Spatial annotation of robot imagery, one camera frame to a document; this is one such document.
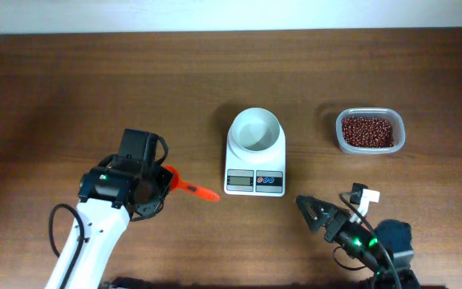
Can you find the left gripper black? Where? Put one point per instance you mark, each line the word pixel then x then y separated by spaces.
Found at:
pixel 165 177

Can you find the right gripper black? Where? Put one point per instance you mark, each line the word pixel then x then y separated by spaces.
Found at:
pixel 342 217

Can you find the orange measuring scoop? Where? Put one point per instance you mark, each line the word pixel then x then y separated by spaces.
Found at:
pixel 196 190

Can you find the red adzuki beans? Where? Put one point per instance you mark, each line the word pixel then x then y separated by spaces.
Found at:
pixel 367 132

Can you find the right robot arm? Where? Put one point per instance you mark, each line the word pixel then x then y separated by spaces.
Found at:
pixel 385 250

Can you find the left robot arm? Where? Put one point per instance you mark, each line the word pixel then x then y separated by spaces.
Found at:
pixel 124 187

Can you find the white digital kitchen scale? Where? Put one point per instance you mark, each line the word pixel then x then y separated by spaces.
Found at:
pixel 261 174

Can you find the clear plastic bean container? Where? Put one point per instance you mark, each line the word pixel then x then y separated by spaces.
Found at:
pixel 388 114

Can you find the white round bowl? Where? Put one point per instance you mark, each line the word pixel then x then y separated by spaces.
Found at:
pixel 255 129

